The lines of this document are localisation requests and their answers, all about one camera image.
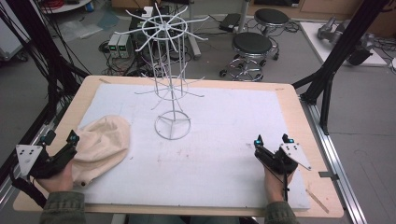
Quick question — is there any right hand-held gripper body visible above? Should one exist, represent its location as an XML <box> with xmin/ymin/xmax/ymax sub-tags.
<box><xmin>253</xmin><ymin>141</ymin><xmax>313</xmax><ymax>175</ymax></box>

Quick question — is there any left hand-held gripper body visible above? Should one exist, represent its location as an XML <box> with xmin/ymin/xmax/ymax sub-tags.
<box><xmin>15</xmin><ymin>143</ymin><xmax>78</xmax><ymax>180</ymax></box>

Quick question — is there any beige cloth hat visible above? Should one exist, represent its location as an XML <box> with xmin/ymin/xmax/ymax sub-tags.
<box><xmin>70</xmin><ymin>114</ymin><xmax>132</xmax><ymax>188</ymax></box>

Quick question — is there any person's left hand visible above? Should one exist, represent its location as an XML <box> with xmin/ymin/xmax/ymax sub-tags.
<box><xmin>36</xmin><ymin>161</ymin><xmax>75</xmax><ymax>194</ymax></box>

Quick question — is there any person's right hand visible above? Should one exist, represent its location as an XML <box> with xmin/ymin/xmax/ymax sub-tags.
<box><xmin>262</xmin><ymin>164</ymin><xmax>295</xmax><ymax>203</ymax></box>

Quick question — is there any grey tape piece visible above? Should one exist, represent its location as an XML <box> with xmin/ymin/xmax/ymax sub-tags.
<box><xmin>318</xmin><ymin>170</ymin><xmax>340</xmax><ymax>182</ymax></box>

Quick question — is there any white foam mat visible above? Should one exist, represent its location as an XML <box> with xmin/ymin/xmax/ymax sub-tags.
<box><xmin>72</xmin><ymin>82</ymin><xmax>312</xmax><ymax>211</ymax></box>

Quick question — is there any thin wooden stick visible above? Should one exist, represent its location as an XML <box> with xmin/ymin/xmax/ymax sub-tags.
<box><xmin>305</xmin><ymin>188</ymin><xmax>331</xmax><ymax>215</ymax></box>

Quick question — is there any black round stool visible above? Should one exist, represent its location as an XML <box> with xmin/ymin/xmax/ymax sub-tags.
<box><xmin>219</xmin><ymin>31</ymin><xmax>278</xmax><ymax>82</ymax></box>
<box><xmin>253</xmin><ymin>7</ymin><xmax>290</xmax><ymax>37</ymax></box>

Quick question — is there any white platform board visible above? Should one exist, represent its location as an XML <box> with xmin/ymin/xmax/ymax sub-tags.
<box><xmin>299</xmin><ymin>21</ymin><xmax>389</xmax><ymax>67</ymax></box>

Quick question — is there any grey power supply box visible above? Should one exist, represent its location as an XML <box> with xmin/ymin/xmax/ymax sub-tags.
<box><xmin>106</xmin><ymin>33</ymin><xmax>121</xmax><ymax>59</ymax></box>
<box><xmin>118</xmin><ymin>33</ymin><xmax>134</xmax><ymax>59</ymax></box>

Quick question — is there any grey equipment case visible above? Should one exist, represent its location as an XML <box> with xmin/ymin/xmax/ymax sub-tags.
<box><xmin>0</xmin><ymin>17</ymin><xmax>30</xmax><ymax>63</ymax></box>

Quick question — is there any black flat box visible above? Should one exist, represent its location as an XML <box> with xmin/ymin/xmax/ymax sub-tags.
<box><xmin>219</xmin><ymin>12</ymin><xmax>243</xmax><ymax>33</ymax></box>

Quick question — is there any white round table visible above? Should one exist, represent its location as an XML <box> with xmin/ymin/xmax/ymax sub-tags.
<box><xmin>39</xmin><ymin>0</ymin><xmax>94</xmax><ymax>15</ymax></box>

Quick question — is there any black strap cable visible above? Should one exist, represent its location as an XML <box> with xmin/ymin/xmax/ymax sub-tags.
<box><xmin>8</xmin><ymin>166</ymin><xmax>49</xmax><ymax>209</ymax></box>

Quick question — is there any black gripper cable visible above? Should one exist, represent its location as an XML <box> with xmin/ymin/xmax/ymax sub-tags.
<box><xmin>280</xmin><ymin>159</ymin><xmax>291</xmax><ymax>203</ymax></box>

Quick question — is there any aluminium rail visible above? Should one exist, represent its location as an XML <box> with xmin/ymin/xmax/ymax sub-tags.
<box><xmin>299</xmin><ymin>96</ymin><xmax>369</xmax><ymax>224</ymax></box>

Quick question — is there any black metal frame stand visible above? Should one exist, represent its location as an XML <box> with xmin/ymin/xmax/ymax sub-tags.
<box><xmin>291</xmin><ymin>0</ymin><xmax>391</xmax><ymax>136</ymax></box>
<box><xmin>0</xmin><ymin>0</ymin><xmax>92</xmax><ymax>188</ymax></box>

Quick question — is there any white wire hanging rack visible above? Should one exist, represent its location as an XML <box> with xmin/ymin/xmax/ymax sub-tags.
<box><xmin>114</xmin><ymin>2</ymin><xmax>210</xmax><ymax>141</ymax></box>

